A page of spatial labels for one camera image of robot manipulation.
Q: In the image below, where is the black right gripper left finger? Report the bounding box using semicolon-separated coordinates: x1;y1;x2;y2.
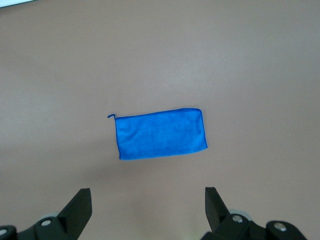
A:
19;188;94;240

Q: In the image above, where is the blue microfiber towel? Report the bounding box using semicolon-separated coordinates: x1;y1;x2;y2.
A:
107;107;209;161

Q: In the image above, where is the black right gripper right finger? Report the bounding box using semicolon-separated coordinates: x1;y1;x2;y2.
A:
201;186;269;240

